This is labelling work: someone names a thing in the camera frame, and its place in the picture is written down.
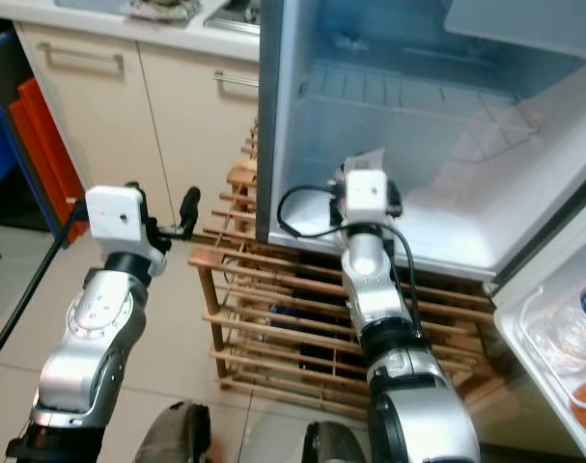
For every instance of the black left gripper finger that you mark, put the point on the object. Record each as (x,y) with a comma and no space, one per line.
(132,185)
(190,206)

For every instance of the orange board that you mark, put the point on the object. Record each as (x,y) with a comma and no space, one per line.
(46,154)

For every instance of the wooden slatted rack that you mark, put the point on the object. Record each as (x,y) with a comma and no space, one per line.
(230,258)

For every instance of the cream kitchen cabinet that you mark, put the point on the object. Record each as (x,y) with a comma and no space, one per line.
(119,116)

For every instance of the white fridge door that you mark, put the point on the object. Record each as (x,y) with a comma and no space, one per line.
(539,386)

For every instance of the colourful snack packets heap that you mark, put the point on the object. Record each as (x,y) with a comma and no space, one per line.
(165,8)

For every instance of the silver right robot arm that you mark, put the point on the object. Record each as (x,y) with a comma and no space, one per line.
(375,289)

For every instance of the black gas stove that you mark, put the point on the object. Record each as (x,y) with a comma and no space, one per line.
(235,10)

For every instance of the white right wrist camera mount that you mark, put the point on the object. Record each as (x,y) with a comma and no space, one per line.
(366,193)

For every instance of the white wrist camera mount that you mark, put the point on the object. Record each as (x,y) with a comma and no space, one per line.
(366,193)
(114,214)

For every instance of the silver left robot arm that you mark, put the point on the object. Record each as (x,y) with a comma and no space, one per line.
(99,328)

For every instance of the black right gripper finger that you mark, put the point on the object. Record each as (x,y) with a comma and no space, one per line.
(337,185)

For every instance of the dark robot foot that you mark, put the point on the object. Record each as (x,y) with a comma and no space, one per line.
(179,434)
(333,444)

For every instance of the clear plastic container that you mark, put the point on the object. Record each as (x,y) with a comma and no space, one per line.
(553,333)

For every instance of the dark robot left foot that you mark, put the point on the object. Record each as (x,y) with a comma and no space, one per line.
(179,434)

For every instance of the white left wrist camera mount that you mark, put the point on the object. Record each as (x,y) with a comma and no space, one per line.
(114,214)

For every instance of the dark robot right foot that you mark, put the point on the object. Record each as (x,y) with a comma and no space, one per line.
(333,444)

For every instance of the grey counter mat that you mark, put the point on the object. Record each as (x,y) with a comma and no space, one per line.
(90,4)

